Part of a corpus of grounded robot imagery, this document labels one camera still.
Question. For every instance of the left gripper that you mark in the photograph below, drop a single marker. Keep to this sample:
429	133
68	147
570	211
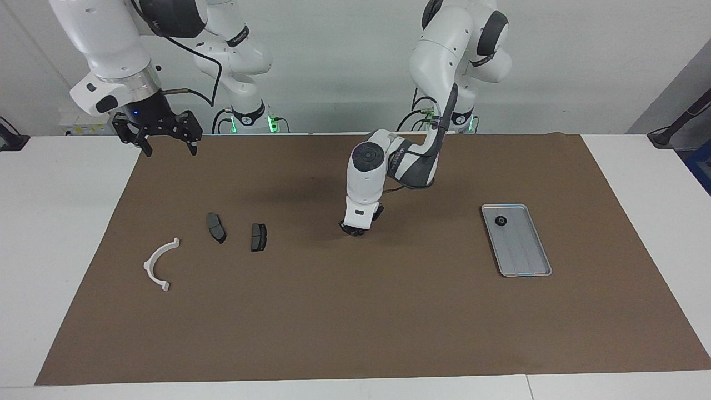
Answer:
378	213

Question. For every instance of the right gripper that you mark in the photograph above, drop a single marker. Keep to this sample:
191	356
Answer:
149	111

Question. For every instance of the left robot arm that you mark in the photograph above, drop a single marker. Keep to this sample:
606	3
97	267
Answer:
439	50

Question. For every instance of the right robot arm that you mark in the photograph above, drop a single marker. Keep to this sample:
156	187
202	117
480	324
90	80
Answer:
111	44

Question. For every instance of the black bearing gear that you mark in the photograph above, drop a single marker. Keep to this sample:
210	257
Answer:
500	220

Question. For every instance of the grey metal tray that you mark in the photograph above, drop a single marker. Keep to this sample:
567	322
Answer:
522	250

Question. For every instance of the dark grey brake pad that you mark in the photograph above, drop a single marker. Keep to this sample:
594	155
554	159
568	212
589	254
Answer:
215	228
259	238

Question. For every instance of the black stand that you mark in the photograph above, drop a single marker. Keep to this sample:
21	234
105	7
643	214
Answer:
675	125
11	141

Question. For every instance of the white curved plastic bracket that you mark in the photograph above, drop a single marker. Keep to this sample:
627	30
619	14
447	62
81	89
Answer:
153	264

